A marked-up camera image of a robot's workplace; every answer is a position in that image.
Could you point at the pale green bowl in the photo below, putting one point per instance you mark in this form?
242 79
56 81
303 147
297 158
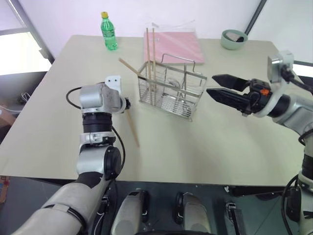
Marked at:
232 44

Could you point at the grey rounded robot leg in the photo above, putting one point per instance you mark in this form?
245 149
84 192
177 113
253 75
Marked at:
129 215
195 215

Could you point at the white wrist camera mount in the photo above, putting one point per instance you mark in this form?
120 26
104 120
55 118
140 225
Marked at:
113 82
275 68

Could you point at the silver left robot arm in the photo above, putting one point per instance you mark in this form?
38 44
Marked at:
91 98

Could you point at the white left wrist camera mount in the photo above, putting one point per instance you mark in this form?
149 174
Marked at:
113 82

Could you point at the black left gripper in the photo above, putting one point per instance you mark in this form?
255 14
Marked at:
127 104

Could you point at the colourful printed box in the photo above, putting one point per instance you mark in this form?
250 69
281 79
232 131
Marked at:
3 189

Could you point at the metal spoon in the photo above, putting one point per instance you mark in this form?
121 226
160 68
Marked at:
172 82

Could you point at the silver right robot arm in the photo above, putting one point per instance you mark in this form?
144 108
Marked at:
299 115

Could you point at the brown cardboard box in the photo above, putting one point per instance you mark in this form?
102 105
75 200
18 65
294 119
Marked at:
6 117

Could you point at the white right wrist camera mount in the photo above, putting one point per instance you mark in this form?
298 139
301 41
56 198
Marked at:
275 68

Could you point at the green plastic bottle yellow cap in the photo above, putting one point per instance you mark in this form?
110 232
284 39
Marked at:
109 31

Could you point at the dark object in bowl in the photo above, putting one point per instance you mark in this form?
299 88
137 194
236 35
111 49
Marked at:
236 36

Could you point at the wooden chopstick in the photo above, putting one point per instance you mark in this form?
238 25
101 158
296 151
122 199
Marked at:
133 129
129 67

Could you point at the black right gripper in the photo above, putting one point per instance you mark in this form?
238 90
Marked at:
256 96

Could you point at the pink folder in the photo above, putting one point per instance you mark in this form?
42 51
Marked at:
178 46

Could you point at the dark grey metal post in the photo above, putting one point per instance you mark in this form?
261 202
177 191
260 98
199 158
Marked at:
31 29
255 16

